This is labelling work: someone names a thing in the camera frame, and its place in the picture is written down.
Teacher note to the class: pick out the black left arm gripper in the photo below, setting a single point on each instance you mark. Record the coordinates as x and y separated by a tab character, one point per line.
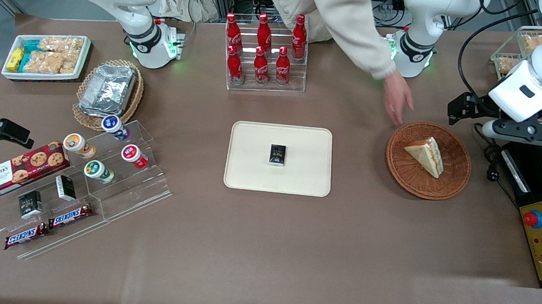
475	107

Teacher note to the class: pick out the triangular sandwich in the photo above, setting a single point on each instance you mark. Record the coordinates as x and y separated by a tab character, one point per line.
425	155

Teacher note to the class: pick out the person's forearm in cream sleeve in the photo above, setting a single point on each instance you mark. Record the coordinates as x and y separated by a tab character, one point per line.
360	39

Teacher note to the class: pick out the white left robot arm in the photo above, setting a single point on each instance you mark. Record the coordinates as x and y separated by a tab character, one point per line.
423	19

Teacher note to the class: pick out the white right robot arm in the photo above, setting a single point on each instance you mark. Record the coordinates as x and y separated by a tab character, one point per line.
137	18

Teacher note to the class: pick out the brown wicker basket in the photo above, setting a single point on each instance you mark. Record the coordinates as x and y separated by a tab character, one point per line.
414	181

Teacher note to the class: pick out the white rectangular snack tray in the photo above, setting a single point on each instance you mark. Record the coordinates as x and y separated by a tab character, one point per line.
85	58

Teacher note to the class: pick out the light woven basket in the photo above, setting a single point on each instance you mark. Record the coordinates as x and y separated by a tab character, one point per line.
134	99

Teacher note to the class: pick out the cream plastic tray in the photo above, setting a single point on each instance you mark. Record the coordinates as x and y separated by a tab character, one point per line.
250	169

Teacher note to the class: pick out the person's left hand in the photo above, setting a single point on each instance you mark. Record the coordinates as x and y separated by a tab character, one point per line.
397	99

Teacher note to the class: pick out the red Walkers cookie box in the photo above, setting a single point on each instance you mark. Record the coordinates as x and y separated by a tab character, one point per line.
16	172

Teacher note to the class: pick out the orange yogurt cup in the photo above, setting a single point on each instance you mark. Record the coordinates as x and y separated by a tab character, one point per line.
76	143

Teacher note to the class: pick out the small black carton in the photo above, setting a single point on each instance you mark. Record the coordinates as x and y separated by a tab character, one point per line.
30	204
65	187

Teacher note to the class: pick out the bagged cracker pack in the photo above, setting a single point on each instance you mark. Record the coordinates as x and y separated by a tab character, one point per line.
532	42
507	66

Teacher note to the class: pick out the yellow snack pack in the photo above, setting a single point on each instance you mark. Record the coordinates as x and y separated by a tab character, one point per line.
15	59

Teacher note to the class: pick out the clear rice cracker pack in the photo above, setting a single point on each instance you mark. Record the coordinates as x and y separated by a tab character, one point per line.
61	43
43	62

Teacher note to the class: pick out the green yogurt cup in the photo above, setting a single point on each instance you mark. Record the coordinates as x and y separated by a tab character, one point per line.
95	170

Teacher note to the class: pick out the teal snack pack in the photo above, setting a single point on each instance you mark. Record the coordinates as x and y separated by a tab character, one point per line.
31	46

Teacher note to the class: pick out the blue lid yogurt cup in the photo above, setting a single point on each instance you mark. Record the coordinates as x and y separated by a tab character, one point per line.
112	125

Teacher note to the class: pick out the Snickers bar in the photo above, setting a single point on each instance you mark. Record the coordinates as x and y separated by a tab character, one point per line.
70	216
25	236

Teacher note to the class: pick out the black appliance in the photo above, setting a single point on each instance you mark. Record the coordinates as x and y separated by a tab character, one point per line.
537	170

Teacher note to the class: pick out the stack of foil trays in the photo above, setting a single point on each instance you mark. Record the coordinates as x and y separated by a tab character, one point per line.
108	88

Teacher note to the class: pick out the red yogurt cup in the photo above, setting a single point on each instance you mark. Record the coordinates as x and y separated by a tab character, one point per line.
132	154

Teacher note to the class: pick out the clear acrylic step display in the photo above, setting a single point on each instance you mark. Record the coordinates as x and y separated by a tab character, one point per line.
139	195

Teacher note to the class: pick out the clear acrylic bottle rack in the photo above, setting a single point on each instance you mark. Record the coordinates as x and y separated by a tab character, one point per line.
300	77

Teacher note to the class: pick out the red cola bottle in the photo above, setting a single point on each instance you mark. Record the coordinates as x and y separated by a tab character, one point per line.
260	68
232	32
264	32
299	37
282	69
234	68

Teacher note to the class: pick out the small black box gold print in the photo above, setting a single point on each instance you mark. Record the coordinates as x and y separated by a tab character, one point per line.
277	155

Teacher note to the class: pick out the beige crumpled cloth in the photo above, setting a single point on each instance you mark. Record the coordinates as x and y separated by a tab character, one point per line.
176	0

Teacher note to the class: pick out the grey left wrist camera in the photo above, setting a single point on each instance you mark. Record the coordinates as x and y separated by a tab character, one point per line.
530	132

